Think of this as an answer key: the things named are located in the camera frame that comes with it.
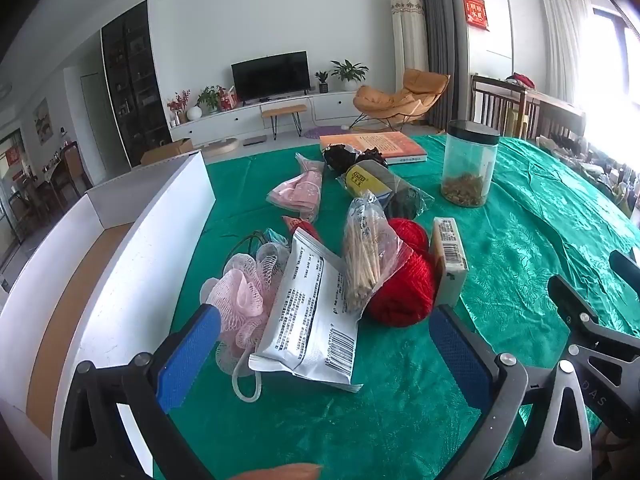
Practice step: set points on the dark wooden chair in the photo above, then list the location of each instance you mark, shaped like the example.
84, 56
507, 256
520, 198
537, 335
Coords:
495, 105

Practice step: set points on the brown cardboard box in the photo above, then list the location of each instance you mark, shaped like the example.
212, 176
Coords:
165, 152

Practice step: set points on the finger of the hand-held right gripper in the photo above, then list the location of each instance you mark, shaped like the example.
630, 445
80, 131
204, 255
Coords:
570, 300
625, 267

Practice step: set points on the person's left hand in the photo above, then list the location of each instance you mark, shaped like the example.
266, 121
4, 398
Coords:
280, 472

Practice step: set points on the grey floor scale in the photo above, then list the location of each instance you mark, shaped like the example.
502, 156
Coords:
255, 141

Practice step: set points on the white cardboard box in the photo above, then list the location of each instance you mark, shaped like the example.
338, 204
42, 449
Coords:
150, 260

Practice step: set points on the green patterned tablecloth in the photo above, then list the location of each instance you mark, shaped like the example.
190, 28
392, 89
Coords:
525, 240

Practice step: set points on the purple round mat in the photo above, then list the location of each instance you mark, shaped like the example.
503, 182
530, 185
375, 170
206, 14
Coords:
325, 133

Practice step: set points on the black television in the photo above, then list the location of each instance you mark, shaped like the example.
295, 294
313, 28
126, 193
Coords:
270, 75

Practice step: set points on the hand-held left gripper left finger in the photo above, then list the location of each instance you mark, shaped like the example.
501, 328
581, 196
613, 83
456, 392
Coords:
187, 360

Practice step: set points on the black lace scrunchie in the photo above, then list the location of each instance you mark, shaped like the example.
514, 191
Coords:
340, 156

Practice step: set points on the white round vase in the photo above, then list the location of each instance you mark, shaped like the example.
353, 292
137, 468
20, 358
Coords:
194, 113

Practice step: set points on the framed wall picture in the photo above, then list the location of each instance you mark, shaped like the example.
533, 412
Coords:
42, 119

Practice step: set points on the wooden bench with metal legs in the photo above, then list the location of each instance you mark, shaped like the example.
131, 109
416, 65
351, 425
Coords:
284, 110

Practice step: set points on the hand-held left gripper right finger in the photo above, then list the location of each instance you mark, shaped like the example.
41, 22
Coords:
460, 360

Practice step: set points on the pile of cluttered household goods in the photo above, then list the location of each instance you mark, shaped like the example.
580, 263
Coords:
600, 170

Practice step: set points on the grey curtain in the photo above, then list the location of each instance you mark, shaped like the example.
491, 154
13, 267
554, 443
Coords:
440, 35

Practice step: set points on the orange book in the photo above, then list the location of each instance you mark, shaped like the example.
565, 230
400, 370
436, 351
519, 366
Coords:
395, 145

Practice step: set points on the red flower bouquet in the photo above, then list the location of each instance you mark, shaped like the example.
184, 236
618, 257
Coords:
177, 102

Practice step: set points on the small beige carton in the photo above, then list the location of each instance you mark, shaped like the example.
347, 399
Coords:
450, 250

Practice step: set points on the pink socks packet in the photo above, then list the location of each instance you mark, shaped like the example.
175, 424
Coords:
300, 192

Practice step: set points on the white sheer curtain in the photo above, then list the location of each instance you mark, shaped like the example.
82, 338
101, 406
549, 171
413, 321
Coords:
565, 40

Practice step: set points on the white barcode packet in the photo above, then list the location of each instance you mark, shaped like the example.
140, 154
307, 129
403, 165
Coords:
305, 320

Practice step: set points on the red packet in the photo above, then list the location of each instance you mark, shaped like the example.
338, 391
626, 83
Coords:
300, 224

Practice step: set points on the large potted plant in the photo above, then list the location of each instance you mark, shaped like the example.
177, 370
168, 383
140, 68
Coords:
347, 72

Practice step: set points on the red yarn ball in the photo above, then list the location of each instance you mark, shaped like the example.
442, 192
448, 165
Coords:
400, 295

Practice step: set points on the round beige floor cushion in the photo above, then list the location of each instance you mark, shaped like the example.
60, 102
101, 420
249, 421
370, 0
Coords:
220, 147

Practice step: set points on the small potted plant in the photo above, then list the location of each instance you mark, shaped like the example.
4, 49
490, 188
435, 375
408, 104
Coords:
322, 80

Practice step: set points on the red gift box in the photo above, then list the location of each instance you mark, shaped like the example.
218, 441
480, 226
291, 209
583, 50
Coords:
228, 100

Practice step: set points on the white television cabinet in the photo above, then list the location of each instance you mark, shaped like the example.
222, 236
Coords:
225, 122

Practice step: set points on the black display cabinet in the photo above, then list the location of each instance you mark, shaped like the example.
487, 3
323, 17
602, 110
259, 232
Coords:
135, 85

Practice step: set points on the cloth-covered standing air conditioner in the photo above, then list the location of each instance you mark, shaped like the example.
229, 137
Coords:
407, 60

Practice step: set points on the dark wooden table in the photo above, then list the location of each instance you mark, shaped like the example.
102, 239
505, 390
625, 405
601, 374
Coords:
555, 105

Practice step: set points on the orange rocking armchair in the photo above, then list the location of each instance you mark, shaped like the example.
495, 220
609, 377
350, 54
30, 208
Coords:
380, 100

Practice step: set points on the bag of cotton swabs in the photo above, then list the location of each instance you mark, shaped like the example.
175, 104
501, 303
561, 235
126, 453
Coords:
365, 260

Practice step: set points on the red cloth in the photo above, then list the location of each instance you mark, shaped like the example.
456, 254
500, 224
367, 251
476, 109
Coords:
520, 80

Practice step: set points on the wooden dining chairs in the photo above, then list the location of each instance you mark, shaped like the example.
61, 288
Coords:
50, 180

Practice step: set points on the pink mesh bath pouf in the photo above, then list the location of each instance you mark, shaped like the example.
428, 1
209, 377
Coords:
240, 290

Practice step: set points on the packaged dark cloth roll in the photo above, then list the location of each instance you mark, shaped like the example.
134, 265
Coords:
400, 185

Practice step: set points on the red wall hanging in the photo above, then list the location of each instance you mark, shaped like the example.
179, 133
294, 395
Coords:
475, 10

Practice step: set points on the bushy green potted plant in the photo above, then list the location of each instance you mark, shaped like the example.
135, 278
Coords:
210, 97

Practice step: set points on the clear jar with black lid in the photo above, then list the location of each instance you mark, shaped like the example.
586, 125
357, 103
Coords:
467, 160

